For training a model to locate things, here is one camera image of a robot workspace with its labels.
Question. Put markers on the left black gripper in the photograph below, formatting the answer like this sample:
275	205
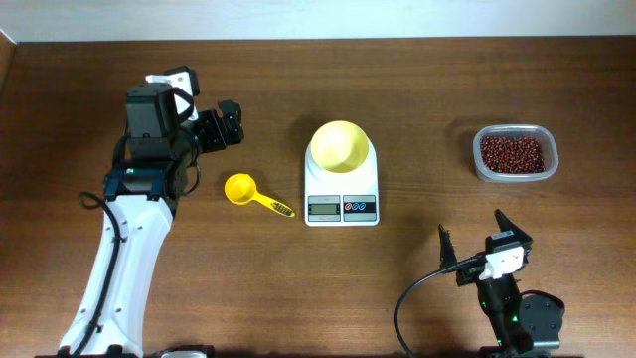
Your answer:
214	129

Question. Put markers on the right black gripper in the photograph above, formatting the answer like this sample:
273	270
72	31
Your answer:
470	274

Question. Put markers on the yellow measuring scoop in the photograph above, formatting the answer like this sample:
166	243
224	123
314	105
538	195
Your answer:
241	190

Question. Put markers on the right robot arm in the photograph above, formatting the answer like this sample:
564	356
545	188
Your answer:
525	324

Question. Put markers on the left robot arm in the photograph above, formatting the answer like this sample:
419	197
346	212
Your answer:
163	138

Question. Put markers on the pale yellow bowl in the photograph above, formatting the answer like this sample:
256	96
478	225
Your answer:
339	147

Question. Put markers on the white digital kitchen scale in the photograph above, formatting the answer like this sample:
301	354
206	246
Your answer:
341	199

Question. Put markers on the red beans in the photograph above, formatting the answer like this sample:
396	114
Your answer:
512	155

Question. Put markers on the clear plastic container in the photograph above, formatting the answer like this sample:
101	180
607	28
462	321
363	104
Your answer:
542	135

